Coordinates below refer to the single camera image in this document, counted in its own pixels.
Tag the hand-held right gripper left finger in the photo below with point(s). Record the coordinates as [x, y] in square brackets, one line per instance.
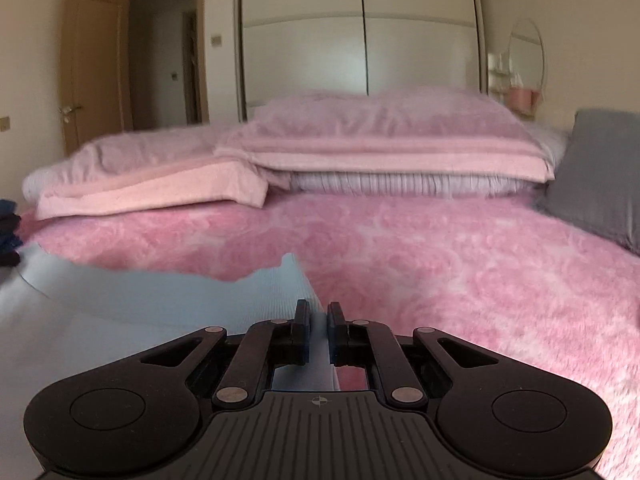
[302, 340]

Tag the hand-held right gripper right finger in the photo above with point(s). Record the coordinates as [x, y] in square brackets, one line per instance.
[335, 340]

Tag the light blue sweatshirt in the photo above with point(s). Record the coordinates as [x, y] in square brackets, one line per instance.
[125, 300]

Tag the pink floral bedspread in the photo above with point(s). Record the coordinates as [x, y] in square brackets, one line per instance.
[450, 270]

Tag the pleated lilac pillow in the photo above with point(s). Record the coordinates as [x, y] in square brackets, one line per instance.
[400, 182]
[35, 180]

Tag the pink fleece pillow towel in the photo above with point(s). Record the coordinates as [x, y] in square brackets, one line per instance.
[150, 170]
[390, 125]

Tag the white wardrobe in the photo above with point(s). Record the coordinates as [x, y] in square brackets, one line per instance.
[310, 35]

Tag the blue folded pants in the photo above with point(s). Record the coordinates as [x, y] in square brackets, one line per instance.
[7, 258]

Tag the pink container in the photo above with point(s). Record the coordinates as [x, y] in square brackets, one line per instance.
[522, 97]

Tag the grey-blue cushion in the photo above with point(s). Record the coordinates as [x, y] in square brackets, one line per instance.
[595, 175]

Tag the black folded pants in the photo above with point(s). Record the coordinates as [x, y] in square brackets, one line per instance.
[9, 230]

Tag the dark blue folded jeans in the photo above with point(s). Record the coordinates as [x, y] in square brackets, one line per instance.
[6, 206]

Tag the oval mirror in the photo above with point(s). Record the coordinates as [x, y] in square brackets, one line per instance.
[527, 52]

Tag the wooden door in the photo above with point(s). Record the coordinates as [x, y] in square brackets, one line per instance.
[95, 60]

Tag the brass wall switch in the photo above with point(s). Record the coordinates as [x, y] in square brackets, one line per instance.
[4, 124]
[216, 40]

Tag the wooden door frame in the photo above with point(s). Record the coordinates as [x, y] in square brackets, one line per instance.
[201, 35]

